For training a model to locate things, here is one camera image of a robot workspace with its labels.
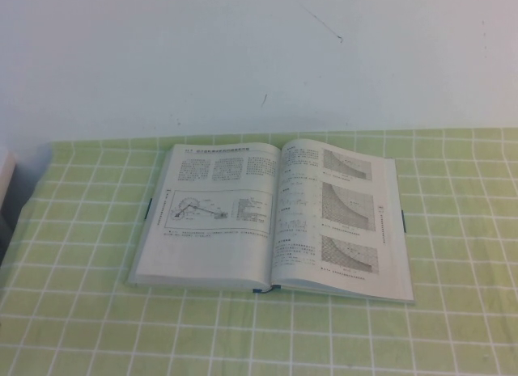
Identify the illustrated technical book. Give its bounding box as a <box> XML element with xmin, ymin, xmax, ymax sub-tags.
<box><xmin>127</xmin><ymin>139</ymin><xmax>417</xmax><ymax>306</ymax></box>

